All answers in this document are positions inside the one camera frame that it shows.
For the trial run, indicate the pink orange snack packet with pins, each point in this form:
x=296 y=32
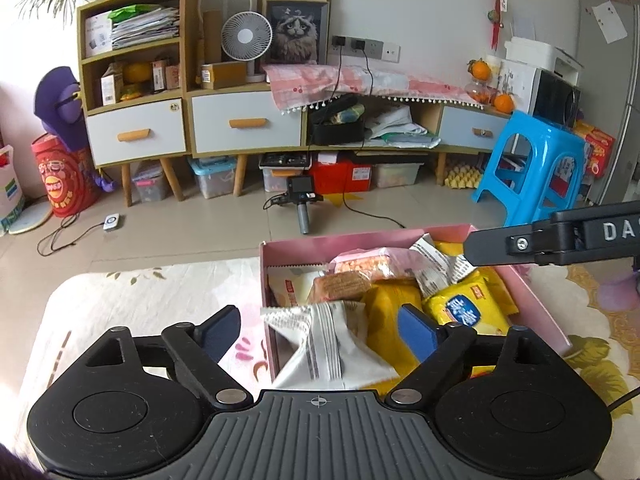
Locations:
x=372 y=262

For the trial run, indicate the tall wooden shelf cabinet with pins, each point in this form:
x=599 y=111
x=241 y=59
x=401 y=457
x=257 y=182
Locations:
x=189 y=45

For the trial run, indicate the red yellow cartons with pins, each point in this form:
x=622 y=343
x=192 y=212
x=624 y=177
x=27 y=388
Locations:
x=597 y=152

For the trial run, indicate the floral tablecloth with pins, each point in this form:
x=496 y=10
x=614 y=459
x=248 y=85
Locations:
x=125 y=300

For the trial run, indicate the wide white cabinet drawer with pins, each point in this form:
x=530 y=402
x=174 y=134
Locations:
x=220 y=110

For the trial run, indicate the small brown box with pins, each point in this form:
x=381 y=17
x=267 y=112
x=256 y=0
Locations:
x=162 y=75

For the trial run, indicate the small white brown carton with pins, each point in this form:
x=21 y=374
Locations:
x=111 y=87

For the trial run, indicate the blue-lid storage bin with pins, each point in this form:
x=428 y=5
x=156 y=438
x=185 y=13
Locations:
x=215 y=180

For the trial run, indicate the yellow egg tray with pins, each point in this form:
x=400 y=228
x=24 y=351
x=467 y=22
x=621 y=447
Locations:
x=460 y=177

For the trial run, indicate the framed cat picture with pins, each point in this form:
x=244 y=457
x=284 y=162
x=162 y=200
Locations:
x=295 y=30

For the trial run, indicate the orange pumpkin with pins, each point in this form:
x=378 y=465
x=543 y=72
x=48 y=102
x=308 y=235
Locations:
x=136 y=72

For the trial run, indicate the long clear storage bin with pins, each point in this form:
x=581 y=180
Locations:
x=395 y=176

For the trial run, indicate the small white floor device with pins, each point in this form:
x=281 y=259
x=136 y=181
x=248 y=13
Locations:
x=112 y=222

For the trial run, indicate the black microwave oven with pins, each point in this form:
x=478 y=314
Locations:
x=555 y=97

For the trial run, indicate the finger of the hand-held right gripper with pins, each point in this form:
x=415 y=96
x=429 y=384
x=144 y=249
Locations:
x=495 y=245

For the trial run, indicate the grey refrigerator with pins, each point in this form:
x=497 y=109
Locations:
x=615 y=110

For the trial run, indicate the purple plush toy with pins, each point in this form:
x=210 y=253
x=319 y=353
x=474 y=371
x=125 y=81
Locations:
x=55 y=90

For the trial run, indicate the white shelf box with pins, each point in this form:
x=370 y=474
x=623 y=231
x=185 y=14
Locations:
x=97 y=35

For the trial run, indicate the yellow snack packet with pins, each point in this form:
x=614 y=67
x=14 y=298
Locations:
x=450 y=249
x=385 y=325

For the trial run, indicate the pile of white papers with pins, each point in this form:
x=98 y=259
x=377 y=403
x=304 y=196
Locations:
x=395 y=125

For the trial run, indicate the red storage box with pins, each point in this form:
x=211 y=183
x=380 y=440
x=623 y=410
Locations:
x=340 y=177

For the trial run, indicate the grey wall socket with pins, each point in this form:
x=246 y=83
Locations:
x=372 y=49

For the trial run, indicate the brown cardboard box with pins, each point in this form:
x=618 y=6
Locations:
x=225 y=76

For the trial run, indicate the pink cardboard box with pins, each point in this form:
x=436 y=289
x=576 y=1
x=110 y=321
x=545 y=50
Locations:
x=530 y=300

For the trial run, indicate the pale blue cabinet drawer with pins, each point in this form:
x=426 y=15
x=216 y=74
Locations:
x=460 y=125

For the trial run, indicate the brown cookie packet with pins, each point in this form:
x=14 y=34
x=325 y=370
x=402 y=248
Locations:
x=342 y=285

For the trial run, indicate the blue plastic stool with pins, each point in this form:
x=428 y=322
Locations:
x=530 y=127

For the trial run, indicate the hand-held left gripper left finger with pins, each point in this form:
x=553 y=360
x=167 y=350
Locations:
x=220 y=330

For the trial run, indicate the yellow blue-label snack bag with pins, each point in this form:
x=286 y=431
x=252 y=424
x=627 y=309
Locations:
x=450 y=300

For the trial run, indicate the round white floor disc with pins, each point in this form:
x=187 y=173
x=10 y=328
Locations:
x=32 y=217

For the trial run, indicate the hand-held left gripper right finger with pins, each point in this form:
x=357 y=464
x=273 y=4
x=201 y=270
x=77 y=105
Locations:
x=415 y=330

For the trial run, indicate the white wall socket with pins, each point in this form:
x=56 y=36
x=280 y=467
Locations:
x=391 y=53

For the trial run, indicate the white desk fan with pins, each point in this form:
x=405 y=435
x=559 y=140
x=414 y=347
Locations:
x=245 y=37

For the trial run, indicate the low wooden cabinet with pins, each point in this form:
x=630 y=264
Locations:
x=241 y=175

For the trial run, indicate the white grey-print snack packet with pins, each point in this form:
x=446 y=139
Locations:
x=325 y=345
x=435 y=260

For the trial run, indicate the red tassel ornament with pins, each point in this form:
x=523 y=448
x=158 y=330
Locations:
x=500 y=2

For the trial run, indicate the white paper bag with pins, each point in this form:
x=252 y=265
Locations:
x=10 y=195

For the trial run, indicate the red printed barrel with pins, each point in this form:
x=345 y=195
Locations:
x=65 y=180

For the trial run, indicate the black bag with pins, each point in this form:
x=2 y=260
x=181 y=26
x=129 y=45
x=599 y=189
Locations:
x=335 y=132

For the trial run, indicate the white paper note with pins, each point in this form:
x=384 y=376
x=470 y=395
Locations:
x=610 y=20

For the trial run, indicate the stack of papers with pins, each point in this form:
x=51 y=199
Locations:
x=145 y=27

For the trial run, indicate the orange fruit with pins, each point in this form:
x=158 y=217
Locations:
x=481 y=70
x=503 y=102

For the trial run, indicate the clear bin with black lid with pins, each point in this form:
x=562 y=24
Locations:
x=277 y=180

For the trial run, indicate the pink printed cloth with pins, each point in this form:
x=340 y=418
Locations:
x=300 y=85

